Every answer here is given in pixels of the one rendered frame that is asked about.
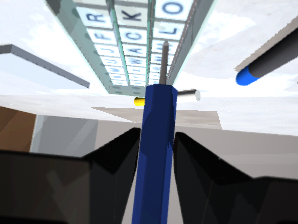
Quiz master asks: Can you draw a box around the dark grey cylinder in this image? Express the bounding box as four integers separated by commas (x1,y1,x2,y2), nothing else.
235,27,298,86

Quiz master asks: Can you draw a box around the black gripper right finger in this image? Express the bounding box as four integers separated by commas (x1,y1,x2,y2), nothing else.
173,132,298,224

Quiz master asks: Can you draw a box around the keyboard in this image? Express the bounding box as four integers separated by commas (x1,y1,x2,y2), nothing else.
41,0,219,98

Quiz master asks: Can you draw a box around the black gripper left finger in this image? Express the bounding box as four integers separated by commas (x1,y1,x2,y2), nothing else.
0,127,141,224

